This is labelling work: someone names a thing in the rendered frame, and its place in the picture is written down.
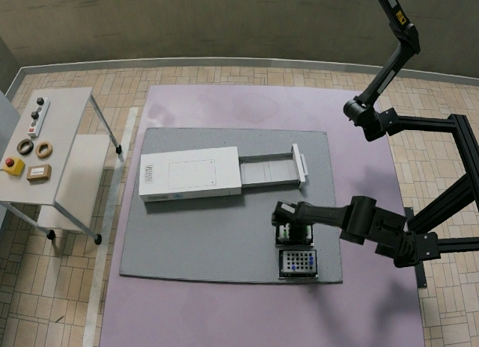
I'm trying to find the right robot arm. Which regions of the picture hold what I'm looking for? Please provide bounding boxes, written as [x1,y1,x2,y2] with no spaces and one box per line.
[343,0,421,139]

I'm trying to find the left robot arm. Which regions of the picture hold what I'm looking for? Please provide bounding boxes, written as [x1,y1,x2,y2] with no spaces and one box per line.
[271,196,418,266]

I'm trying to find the white cooling block with round holes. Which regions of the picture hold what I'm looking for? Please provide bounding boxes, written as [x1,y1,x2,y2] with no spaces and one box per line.
[279,224,311,242]

